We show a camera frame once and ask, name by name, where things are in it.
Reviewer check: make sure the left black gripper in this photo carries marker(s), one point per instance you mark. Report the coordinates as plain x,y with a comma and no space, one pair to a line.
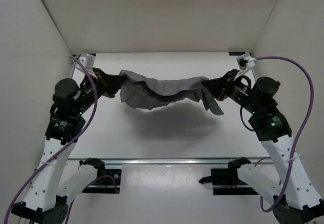
113,81

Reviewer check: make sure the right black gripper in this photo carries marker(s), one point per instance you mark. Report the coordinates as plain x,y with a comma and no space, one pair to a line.
217,87

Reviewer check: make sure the grey pleated skirt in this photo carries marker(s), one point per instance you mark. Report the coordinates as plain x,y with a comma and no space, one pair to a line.
142,92

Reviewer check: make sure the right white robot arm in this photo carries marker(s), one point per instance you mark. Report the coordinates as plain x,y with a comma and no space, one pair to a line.
295,199

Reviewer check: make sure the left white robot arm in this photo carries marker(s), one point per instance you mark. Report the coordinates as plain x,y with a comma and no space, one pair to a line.
47,201

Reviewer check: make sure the right blue corner label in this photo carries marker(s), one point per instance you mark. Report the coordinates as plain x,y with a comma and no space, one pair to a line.
236,54

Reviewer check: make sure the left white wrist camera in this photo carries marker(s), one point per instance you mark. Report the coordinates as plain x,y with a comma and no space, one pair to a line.
87,60

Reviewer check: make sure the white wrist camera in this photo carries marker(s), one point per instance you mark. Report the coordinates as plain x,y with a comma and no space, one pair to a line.
87,60
246,62

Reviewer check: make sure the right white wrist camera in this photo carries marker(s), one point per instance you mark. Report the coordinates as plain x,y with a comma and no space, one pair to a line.
246,62

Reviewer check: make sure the aluminium front rail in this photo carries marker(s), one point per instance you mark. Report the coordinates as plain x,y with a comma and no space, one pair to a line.
166,161

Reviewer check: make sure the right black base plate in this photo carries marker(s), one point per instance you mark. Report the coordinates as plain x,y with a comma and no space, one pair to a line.
225,184

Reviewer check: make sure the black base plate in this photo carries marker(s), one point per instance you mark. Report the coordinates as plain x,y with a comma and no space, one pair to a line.
225,184
108,185

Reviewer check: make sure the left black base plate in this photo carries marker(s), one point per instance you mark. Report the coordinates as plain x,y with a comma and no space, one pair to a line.
108,185

